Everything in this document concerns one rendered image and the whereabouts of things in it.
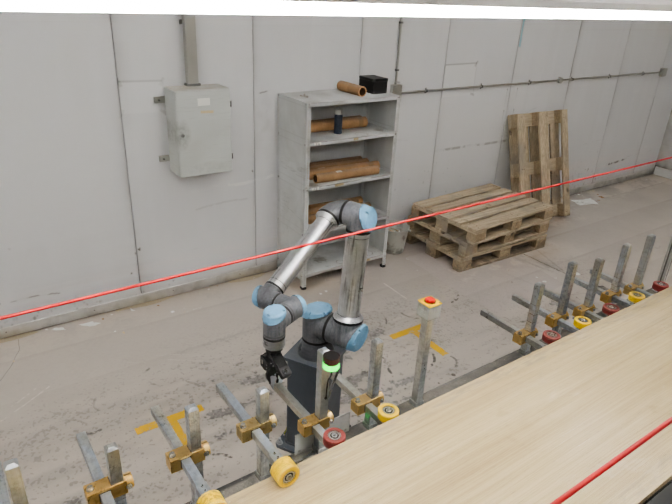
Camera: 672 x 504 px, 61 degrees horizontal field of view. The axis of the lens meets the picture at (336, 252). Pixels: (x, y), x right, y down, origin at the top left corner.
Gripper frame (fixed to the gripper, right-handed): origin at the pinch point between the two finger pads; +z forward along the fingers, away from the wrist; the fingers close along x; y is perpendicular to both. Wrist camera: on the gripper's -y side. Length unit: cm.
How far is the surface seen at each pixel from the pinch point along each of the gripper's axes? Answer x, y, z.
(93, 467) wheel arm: 75, -18, -13
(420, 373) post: -53, -29, -6
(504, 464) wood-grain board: -42, -83, -8
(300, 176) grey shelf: -133, 198, -15
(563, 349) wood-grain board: -120, -52, -8
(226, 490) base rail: 35.2, -26.4, 12.6
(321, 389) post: -2.4, -28.9, -18.5
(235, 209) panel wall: -95, 235, 19
